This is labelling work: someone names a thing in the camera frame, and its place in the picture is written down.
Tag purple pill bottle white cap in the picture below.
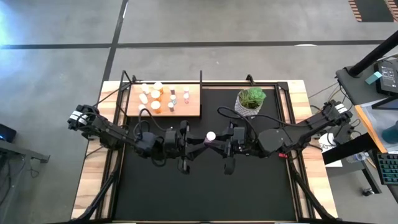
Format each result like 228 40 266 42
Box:
203 131 217 146

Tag black desk bracket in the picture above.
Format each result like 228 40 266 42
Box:
322 132 379 166

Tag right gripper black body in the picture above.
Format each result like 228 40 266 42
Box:
223 122 259 175

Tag black table mat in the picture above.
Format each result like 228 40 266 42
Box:
112 88 297 222

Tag grey metal desk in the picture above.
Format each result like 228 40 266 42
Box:
0 139 51 224

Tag dark device blue light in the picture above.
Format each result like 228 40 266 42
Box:
0 123 18 144

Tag black electronic device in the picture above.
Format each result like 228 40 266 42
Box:
374 58 398 96

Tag dark grey side table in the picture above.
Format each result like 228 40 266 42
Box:
335 67 398 106

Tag teal round object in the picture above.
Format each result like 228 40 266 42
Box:
381 120 398 145

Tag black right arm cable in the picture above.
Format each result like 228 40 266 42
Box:
216 106 312 129

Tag black stand pole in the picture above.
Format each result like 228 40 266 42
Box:
347 30 398 78

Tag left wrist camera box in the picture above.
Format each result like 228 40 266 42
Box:
164 129 178 150

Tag backlit computer keyboard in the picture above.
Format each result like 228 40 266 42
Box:
373 151 398 186

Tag white paper sheet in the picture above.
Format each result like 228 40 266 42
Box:
318 133 343 169

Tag black floor mat orange stripes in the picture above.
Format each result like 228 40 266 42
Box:
347 0 398 23

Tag teal small block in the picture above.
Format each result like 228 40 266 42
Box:
364 70 383 86

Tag clear plastic water bottle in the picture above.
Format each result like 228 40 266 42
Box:
345 151 368 165

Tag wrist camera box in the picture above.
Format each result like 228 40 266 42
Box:
232 126 246 146
164 129 178 150

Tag succulent in white patterned pot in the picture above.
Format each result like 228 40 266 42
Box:
233 86 267 119

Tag light desk orange edge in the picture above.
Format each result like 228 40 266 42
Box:
354 98 398 154

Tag black desk leg with caster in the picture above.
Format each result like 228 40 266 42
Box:
359 160 383 198

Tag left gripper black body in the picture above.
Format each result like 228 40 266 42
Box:
163 119 192 175

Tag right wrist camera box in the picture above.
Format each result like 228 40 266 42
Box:
232 126 246 146

